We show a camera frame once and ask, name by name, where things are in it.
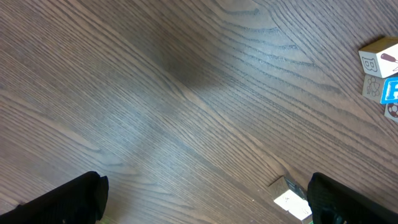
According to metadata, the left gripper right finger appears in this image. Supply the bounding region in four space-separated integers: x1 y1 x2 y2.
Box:
307 172 397 224

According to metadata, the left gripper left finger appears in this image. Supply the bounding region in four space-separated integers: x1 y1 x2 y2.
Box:
1 171 109 224

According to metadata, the blue top block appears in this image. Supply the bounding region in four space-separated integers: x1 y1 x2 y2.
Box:
362 74 397 104

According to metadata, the white block green side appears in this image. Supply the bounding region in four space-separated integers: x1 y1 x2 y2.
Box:
269 176 312 223

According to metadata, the white tool picture block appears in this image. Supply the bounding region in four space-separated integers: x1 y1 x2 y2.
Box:
358 37 398 78

